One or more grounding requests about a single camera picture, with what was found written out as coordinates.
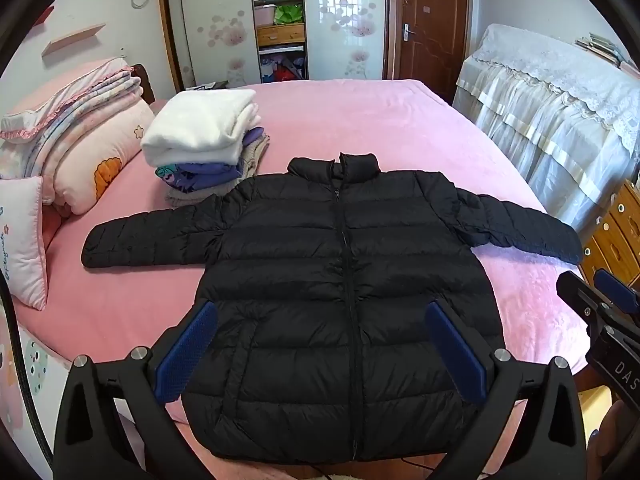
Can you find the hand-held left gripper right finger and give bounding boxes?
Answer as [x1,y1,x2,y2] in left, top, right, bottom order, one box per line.
[424,300,584,480]

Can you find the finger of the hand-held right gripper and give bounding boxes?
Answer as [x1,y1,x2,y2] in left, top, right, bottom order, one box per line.
[556,271,614,322]
[594,268,640,314]

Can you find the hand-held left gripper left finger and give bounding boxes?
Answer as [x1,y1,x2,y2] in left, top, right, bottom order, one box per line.
[52,299,219,480]

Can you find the black puffer jacket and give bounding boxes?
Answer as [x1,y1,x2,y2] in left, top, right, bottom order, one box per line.
[81,152,584,463]

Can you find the person's right hand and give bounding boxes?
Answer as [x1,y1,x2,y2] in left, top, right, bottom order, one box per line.
[589,400,640,480]

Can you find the wooden drawer cabinet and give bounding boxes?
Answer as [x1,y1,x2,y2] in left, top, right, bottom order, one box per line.
[580,180,640,292]

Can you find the small pink white cushion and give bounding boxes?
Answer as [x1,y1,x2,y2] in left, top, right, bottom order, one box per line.
[0,176,49,311]

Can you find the pink pillow with orange print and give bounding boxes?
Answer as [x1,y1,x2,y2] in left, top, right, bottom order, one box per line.
[44,99,156,219]

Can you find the white folded garment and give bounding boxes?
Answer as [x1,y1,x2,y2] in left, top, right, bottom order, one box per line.
[141,89,263,167]

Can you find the pile of books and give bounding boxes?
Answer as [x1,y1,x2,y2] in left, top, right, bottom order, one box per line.
[574,32,640,74]

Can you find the pink fleece bed blanket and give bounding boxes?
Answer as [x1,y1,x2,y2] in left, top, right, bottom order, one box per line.
[10,79,592,467]

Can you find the pink striped folded quilt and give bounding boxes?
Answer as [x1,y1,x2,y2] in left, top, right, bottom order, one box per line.
[0,56,146,181]

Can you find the dark wooden headboard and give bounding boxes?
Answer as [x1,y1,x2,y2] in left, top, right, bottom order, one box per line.
[131,63,157,104]

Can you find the brown wooden door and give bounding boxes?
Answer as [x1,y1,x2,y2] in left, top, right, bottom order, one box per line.
[389,0,474,106]

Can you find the wooden wardrobe drawer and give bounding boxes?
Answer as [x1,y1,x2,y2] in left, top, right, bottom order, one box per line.
[256,23,306,47]

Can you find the floral sliding door wardrobe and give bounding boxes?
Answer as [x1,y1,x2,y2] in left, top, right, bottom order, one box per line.
[157,0,391,89]

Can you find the green bag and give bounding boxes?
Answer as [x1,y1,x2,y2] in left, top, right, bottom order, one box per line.
[274,4,305,26]

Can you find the white printed bed frame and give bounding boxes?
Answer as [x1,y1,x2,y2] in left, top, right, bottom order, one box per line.
[0,305,69,480]

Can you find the long pink wall shelf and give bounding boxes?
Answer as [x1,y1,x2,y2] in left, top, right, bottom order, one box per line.
[42,23,107,57]

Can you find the short pink wall shelf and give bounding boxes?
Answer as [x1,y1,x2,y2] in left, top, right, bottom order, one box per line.
[27,6,55,29]

